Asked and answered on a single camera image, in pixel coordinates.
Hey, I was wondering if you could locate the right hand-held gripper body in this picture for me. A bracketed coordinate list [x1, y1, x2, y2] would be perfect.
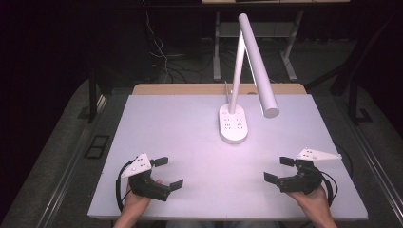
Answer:
[276, 147, 343, 195]

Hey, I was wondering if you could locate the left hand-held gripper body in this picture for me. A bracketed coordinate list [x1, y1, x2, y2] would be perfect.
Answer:
[121, 153, 172, 202]

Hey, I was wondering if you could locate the white desk lamp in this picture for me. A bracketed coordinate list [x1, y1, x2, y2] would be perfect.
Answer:
[218, 12, 280, 145]

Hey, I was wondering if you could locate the person's left hand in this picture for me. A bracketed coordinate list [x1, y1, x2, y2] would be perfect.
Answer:
[122, 180, 163, 213]

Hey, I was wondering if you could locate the person's right hand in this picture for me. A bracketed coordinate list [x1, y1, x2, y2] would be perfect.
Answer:
[286, 185, 333, 221]

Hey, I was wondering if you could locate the white table cover board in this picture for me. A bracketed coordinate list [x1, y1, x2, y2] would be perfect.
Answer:
[87, 93, 369, 221]

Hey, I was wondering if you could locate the black metal stand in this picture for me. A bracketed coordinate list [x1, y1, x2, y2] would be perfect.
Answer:
[77, 67, 107, 124]
[304, 12, 374, 126]

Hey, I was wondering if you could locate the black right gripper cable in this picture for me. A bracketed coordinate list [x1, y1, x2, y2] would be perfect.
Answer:
[318, 170, 338, 207]

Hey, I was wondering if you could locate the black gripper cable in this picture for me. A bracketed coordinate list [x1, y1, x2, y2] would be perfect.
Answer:
[115, 160, 135, 213]
[318, 170, 338, 207]

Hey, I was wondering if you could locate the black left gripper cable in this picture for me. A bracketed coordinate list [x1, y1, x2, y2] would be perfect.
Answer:
[115, 160, 135, 213]

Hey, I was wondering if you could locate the black rectangular floor frame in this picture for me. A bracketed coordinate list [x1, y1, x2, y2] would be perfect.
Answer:
[84, 134, 110, 160]

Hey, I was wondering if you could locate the grey lamp cable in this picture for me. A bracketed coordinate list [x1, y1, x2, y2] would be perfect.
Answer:
[223, 80, 233, 105]

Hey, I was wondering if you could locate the tangle of floor cables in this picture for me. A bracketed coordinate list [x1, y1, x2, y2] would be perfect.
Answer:
[141, 0, 217, 84]

